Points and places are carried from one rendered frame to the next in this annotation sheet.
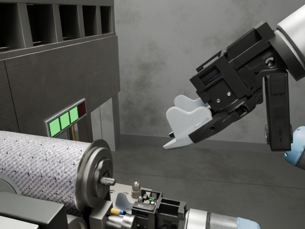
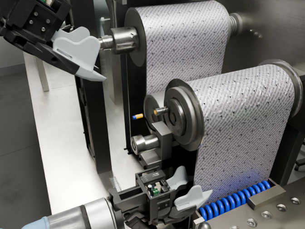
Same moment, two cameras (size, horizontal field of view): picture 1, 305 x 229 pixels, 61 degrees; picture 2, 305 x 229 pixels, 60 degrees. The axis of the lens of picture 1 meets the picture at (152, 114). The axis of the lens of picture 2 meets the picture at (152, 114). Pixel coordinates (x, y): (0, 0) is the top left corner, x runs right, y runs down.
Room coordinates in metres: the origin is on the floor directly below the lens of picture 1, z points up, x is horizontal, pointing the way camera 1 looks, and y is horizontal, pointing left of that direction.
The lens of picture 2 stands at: (0.72, -0.22, 1.53)
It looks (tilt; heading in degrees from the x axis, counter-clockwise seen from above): 32 degrees down; 139
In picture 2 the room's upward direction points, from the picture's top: straight up
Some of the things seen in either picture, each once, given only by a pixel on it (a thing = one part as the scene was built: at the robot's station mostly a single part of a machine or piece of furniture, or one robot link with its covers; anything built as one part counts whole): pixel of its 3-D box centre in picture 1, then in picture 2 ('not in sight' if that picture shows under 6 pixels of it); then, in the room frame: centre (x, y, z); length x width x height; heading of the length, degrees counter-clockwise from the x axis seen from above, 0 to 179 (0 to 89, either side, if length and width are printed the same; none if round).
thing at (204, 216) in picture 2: not in sight; (237, 200); (0.54, 0.20, 1.03); 0.21 x 0.04 x 0.03; 74
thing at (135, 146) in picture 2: (129, 225); (138, 144); (0.37, 0.04, 1.18); 0.04 x 0.02 x 0.04; 164
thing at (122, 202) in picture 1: (120, 202); (195, 194); (0.51, 0.08, 1.11); 0.09 x 0.03 x 0.06; 65
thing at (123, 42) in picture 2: not in sight; (123, 40); (0.18, 0.16, 1.34); 0.06 x 0.06 x 0.06; 74
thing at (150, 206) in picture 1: (159, 217); (141, 201); (0.45, -0.01, 1.12); 0.12 x 0.08 x 0.09; 74
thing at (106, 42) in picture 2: not in sight; (100, 43); (0.16, 0.10, 1.34); 0.06 x 0.03 x 0.03; 74
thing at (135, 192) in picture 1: (136, 188); not in sight; (0.64, 0.05, 1.05); 0.04 x 0.04 x 0.04
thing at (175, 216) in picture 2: not in sight; (174, 209); (0.50, 0.03, 1.09); 0.09 x 0.05 x 0.02; 65
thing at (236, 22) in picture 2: not in sight; (224, 27); (0.27, 0.46, 1.34); 0.07 x 0.07 x 0.07; 74
